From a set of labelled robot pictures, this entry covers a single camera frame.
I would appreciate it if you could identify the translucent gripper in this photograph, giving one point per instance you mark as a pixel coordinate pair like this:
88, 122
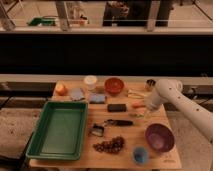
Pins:
146, 113

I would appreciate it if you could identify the silver fork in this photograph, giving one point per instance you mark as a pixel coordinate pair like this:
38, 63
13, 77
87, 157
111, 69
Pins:
136, 115

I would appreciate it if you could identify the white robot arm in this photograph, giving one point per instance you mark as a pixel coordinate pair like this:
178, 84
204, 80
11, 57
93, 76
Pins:
170, 90

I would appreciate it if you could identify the purple bowl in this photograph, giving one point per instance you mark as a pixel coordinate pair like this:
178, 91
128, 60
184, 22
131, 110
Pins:
159, 137

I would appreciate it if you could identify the red bowl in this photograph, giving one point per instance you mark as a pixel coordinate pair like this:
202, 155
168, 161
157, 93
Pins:
113, 86

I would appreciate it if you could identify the orange carrot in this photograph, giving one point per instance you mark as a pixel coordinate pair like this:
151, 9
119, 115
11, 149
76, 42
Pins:
137, 105

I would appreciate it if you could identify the cream tongs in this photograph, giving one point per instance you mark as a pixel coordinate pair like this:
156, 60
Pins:
136, 94

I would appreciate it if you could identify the small metal cup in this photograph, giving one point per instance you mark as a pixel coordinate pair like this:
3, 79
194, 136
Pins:
150, 84

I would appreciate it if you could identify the black rectangular block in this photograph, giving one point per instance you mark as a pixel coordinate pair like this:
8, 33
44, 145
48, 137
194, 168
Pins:
116, 108

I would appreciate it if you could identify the blue cup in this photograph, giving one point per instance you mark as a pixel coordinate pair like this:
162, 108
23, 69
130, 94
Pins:
140, 155

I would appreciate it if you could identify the white cup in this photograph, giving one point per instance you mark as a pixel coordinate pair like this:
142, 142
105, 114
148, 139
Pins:
90, 81

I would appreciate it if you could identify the green plastic tray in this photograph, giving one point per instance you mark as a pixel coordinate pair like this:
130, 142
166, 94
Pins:
59, 133

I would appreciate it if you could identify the orange fruit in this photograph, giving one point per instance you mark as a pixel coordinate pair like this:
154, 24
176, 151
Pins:
60, 89

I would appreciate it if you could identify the person in dark clothes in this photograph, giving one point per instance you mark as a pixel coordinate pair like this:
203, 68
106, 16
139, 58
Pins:
135, 12

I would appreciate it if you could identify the green object on floor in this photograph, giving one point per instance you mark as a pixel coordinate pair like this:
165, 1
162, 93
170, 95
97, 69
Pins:
42, 21

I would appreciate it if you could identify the black handled peeler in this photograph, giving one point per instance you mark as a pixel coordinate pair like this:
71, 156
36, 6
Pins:
120, 123

